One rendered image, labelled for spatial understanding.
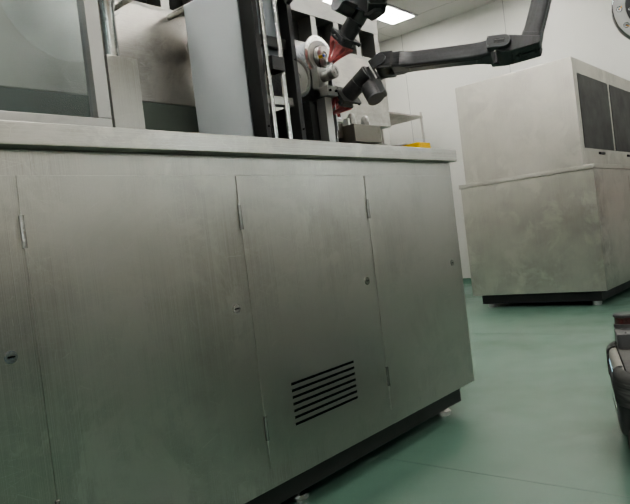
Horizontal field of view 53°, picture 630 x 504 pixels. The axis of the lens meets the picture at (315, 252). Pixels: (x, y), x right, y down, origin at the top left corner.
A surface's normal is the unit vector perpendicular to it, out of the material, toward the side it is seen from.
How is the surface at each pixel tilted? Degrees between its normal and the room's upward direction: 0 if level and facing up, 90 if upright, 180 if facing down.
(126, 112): 90
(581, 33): 90
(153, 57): 90
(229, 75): 90
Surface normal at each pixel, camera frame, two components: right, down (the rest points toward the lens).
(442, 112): -0.65, 0.09
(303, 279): 0.75, -0.08
